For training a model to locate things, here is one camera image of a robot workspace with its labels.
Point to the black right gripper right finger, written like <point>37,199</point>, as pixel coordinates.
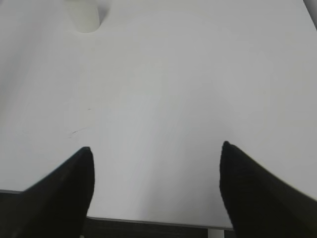
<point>259,204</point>

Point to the white paper cup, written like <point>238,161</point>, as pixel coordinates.
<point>84,14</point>

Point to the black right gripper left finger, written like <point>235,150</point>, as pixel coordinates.
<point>54,207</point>

